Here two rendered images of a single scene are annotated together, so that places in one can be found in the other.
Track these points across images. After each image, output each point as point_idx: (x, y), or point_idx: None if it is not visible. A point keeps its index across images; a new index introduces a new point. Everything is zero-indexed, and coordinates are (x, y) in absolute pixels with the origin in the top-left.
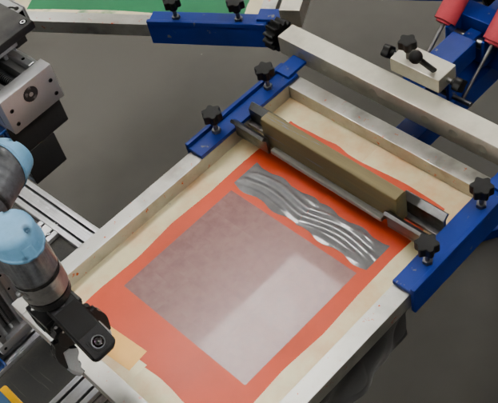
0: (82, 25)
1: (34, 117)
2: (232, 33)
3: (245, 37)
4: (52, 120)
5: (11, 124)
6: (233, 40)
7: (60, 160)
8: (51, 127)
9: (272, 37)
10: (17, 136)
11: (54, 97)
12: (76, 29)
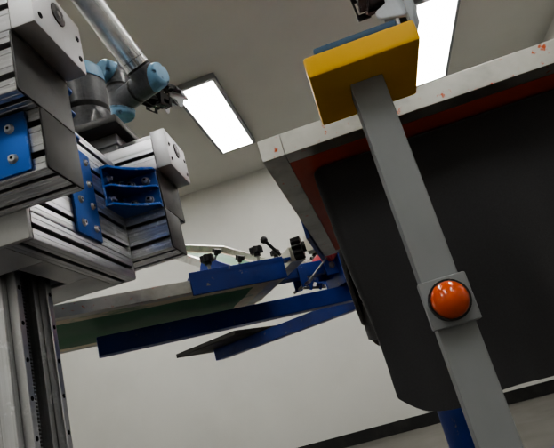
0: (125, 295)
1: (179, 170)
2: (259, 268)
3: (268, 271)
4: (178, 208)
5: (168, 151)
6: (260, 276)
7: (184, 249)
8: (178, 212)
9: (299, 239)
10: (162, 185)
11: (187, 176)
12: (118, 301)
